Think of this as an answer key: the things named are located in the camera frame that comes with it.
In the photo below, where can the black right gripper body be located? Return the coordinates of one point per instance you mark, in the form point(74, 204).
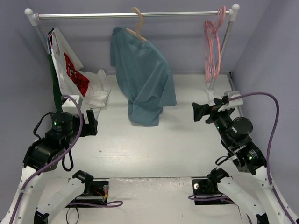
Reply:
point(210, 114)

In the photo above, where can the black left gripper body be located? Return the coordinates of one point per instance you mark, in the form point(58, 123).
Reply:
point(86, 127)

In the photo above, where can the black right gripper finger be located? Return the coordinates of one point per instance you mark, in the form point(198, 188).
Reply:
point(218, 102)
point(197, 111)

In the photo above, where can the teal blue t shirt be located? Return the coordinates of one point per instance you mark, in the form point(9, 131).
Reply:
point(143, 75)

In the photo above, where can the beige wooden hanger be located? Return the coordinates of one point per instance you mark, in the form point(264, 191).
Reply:
point(138, 25)

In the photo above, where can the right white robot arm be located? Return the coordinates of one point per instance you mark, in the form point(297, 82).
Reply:
point(268, 207)

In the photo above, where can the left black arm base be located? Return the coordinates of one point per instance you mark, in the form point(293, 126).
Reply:
point(95, 191)

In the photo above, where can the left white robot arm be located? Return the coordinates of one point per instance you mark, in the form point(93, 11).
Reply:
point(40, 161)

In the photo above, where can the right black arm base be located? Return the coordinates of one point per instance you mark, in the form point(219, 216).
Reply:
point(205, 190)

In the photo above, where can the white t shirt red print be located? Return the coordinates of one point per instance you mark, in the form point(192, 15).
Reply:
point(93, 88)

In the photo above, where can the dark green garment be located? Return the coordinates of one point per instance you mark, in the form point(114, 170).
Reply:
point(56, 90)

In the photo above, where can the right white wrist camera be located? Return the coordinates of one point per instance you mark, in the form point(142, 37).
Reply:
point(231, 99)

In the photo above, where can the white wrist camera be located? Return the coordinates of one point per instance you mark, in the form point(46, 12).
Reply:
point(231, 99)
point(69, 106)

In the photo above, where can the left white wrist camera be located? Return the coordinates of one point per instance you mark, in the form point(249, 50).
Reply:
point(69, 106)

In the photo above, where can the pink wire hangers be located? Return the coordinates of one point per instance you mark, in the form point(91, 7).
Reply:
point(212, 45)

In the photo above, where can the silver clothes rail rack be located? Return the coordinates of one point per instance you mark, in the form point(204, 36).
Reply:
point(224, 31)

